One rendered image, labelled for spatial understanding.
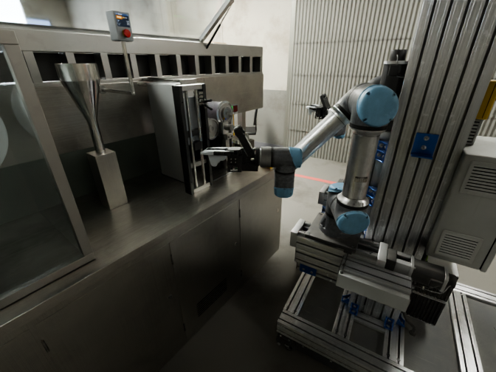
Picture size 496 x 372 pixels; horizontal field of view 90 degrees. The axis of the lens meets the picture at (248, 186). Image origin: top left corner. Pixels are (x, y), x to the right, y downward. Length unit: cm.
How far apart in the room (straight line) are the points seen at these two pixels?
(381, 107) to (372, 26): 347
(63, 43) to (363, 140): 131
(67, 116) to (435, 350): 215
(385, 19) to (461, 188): 333
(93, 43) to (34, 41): 23
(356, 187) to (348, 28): 356
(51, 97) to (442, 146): 165
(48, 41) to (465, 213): 183
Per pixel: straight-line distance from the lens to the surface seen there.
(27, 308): 102
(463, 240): 134
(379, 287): 119
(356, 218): 100
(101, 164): 128
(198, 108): 130
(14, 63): 88
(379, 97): 88
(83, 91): 122
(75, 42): 152
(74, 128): 151
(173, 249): 122
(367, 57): 429
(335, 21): 441
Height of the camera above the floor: 153
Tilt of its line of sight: 26 degrees down
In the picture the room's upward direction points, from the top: straight up
